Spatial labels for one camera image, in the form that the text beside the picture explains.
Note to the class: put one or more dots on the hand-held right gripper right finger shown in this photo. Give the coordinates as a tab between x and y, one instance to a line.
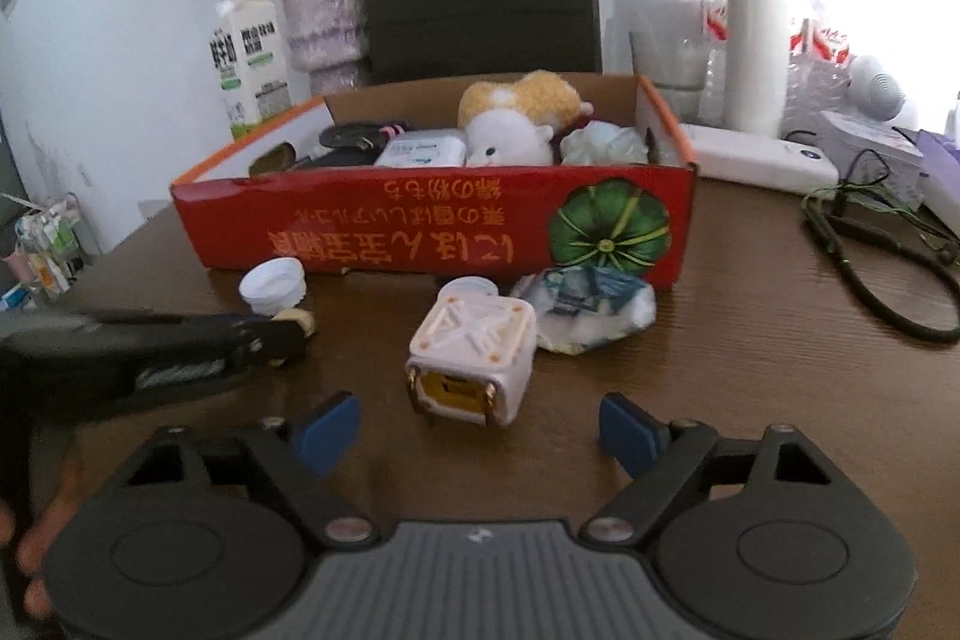
630	437

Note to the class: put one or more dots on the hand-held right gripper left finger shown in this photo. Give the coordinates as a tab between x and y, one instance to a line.
330	434

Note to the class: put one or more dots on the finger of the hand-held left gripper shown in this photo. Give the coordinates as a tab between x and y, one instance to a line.
247	340

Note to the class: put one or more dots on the small cream object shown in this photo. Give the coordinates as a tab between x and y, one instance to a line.
296	321

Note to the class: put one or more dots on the cream cube charger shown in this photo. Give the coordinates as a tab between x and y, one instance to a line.
472	355

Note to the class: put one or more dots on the red cardboard box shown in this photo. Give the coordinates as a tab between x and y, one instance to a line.
450	235

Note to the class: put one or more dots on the brown wooden desktop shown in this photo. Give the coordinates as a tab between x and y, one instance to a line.
750	355

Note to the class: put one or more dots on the person's left hand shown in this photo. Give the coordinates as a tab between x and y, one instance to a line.
41	535

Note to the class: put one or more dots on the white ribbed jar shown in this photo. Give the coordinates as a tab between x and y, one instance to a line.
271	284

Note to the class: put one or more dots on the colourful packets rack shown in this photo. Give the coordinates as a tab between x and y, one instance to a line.
45	257

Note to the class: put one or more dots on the crumpled plastic wrapper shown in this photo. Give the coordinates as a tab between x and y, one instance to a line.
592	310

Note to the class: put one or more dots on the dark olive object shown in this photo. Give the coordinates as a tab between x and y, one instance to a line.
274	160

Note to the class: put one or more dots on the small white round cap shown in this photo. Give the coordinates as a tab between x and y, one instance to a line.
469	287

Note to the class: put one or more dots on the black pouch with pink clip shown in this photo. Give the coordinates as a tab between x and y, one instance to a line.
360	139

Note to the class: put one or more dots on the white wet wipes pack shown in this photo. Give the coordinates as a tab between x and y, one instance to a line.
420	149

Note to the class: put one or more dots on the white milk carton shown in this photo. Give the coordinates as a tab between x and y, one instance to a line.
251	63

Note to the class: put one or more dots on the pale green scrunchie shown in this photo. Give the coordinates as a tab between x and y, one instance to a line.
604	145

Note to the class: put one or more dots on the white power bank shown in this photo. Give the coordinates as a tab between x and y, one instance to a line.
757	156

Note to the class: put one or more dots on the pale purple vase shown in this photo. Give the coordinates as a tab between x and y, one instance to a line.
322	18

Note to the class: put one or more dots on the yellow white plush hamster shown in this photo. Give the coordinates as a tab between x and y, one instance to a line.
517	115

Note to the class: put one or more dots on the clear glass cup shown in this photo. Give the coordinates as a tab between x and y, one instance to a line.
671	78

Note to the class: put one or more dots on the white tin box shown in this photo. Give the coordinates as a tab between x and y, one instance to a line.
877	149

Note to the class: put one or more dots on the purple tissue pack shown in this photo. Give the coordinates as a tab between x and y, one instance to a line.
941	183

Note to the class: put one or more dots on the pack of clear water bottles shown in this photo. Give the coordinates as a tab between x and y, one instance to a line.
821	63

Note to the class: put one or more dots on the white thermos bottle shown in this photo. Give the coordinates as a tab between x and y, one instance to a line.
757	33

